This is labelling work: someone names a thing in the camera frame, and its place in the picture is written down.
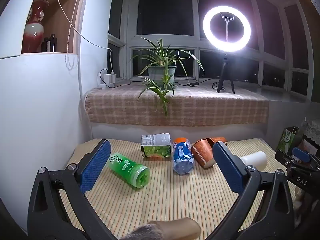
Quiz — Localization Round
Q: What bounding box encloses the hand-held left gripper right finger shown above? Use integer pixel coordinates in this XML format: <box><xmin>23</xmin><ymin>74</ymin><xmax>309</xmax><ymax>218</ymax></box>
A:
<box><xmin>205</xmin><ymin>141</ymin><xmax>297</xmax><ymax>240</ymax></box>

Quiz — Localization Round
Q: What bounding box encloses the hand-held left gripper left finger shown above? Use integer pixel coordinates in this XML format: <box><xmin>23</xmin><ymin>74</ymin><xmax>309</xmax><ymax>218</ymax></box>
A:
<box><xmin>27</xmin><ymin>138</ymin><xmax>118</xmax><ymax>240</ymax></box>

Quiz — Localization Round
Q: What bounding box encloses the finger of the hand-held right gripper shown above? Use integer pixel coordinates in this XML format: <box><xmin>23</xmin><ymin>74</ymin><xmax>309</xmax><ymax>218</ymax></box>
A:
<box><xmin>291</xmin><ymin>147</ymin><xmax>320</xmax><ymax>167</ymax></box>
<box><xmin>274</xmin><ymin>150</ymin><xmax>301</xmax><ymax>168</ymax></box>

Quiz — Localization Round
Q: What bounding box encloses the white cup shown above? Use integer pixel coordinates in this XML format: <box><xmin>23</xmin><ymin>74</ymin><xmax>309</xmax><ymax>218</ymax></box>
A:
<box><xmin>239</xmin><ymin>151</ymin><xmax>268</xmax><ymax>168</ymax></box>

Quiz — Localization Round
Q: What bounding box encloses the orange paper cup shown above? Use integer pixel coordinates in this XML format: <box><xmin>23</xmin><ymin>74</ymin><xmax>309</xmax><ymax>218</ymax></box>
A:
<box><xmin>191</xmin><ymin>138</ymin><xmax>217</xmax><ymax>169</ymax></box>
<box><xmin>207</xmin><ymin>137</ymin><xmax>228</xmax><ymax>147</ymax></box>

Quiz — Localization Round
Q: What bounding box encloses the person's right forearm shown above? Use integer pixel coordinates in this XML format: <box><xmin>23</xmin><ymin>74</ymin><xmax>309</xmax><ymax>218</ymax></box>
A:
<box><xmin>293</xmin><ymin>185</ymin><xmax>313</xmax><ymax>228</ymax></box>

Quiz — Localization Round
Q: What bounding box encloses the green paper bag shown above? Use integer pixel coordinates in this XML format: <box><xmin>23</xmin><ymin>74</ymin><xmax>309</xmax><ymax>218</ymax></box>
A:
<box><xmin>277</xmin><ymin>126</ymin><xmax>301</xmax><ymax>153</ymax></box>

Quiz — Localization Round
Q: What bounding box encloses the white lace cloth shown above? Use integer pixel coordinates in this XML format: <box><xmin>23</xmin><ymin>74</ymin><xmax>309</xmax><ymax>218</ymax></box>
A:
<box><xmin>299</xmin><ymin>116</ymin><xmax>320</xmax><ymax>142</ymax></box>

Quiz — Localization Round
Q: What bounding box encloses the green plastic bottle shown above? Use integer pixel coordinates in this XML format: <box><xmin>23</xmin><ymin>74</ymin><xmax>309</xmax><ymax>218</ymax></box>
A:
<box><xmin>108</xmin><ymin>152</ymin><xmax>151</xmax><ymax>189</ymax></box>

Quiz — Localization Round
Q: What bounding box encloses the blue label bottle orange cap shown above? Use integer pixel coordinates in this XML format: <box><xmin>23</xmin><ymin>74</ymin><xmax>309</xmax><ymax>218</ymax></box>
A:
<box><xmin>172</xmin><ymin>137</ymin><xmax>195</xmax><ymax>175</ymax></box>

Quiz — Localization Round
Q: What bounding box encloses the clear square bottle green label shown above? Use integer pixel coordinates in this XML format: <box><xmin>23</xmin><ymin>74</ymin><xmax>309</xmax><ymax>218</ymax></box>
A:
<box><xmin>141</xmin><ymin>133</ymin><xmax>173</xmax><ymax>160</ymax></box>

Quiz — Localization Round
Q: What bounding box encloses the plaid cloth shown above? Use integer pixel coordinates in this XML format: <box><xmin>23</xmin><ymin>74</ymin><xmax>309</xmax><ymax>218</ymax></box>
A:
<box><xmin>84</xmin><ymin>82</ymin><xmax>270</xmax><ymax>127</ymax></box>

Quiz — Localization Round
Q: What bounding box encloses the striped bamboo mat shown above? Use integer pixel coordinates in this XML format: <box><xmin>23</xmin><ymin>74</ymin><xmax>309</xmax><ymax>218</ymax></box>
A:
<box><xmin>64</xmin><ymin>138</ymin><xmax>284</xmax><ymax>240</ymax></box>

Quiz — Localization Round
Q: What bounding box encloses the brown fur-lined slipper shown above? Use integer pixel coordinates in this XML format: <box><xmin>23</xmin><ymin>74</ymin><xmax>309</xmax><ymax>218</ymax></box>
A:
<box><xmin>124</xmin><ymin>217</ymin><xmax>202</xmax><ymax>240</ymax></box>

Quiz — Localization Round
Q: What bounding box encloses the black tripod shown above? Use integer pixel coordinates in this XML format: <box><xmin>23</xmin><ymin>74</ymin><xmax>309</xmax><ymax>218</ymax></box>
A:
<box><xmin>216</xmin><ymin>53</ymin><xmax>236</xmax><ymax>94</ymax></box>

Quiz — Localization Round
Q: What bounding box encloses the potted spider plant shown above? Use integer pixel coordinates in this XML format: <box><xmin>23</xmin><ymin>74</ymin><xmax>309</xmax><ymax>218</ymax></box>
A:
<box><xmin>130</xmin><ymin>37</ymin><xmax>206</xmax><ymax>118</ymax></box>

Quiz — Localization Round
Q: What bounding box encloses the red and white vase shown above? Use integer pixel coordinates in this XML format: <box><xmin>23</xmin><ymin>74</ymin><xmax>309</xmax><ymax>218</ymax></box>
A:
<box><xmin>22</xmin><ymin>0</ymin><xmax>50</xmax><ymax>54</ymax></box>

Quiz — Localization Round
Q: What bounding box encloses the black ring light cable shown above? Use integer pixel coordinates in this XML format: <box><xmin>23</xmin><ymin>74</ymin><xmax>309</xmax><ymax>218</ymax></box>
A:
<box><xmin>175</xmin><ymin>78</ymin><xmax>220</xmax><ymax>89</ymax></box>

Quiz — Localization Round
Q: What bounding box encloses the bead chain cord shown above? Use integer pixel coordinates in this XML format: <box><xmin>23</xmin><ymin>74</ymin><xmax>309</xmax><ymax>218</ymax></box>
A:
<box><xmin>65</xmin><ymin>0</ymin><xmax>87</xmax><ymax>70</ymax></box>

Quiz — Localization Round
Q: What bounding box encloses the white cable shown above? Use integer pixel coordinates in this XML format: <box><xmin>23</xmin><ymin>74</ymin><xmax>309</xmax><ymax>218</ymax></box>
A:
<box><xmin>55</xmin><ymin>0</ymin><xmax>113</xmax><ymax>75</ymax></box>

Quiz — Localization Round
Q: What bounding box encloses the wooden wall niche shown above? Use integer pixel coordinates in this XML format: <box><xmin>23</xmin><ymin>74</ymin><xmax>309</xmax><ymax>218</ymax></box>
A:
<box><xmin>21</xmin><ymin>0</ymin><xmax>87</xmax><ymax>54</ymax></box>

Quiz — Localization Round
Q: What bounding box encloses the white window frame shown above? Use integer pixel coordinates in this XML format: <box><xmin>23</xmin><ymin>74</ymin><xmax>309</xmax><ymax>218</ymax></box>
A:
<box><xmin>107</xmin><ymin>0</ymin><xmax>316</xmax><ymax>103</ymax></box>

